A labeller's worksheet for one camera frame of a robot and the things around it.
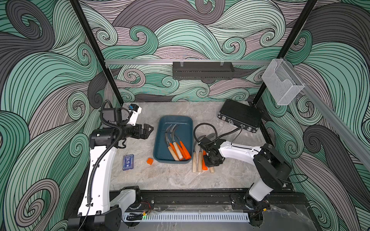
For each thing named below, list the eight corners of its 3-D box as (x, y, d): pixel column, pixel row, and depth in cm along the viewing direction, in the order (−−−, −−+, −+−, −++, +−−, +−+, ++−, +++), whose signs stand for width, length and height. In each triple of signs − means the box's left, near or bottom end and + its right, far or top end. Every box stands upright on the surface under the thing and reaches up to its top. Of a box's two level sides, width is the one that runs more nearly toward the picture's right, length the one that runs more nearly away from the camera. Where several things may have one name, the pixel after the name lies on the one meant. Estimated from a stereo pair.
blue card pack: (123, 170, 86) (122, 169, 84) (124, 157, 92) (123, 155, 90) (133, 168, 87) (132, 167, 85) (133, 155, 92) (132, 153, 91)
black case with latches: (216, 117, 111) (218, 113, 107) (226, 101, 123) (228, 97, 119) (254, 134, 101) (257, 130, 97) (261, 114, 113) (264, 110, 109)
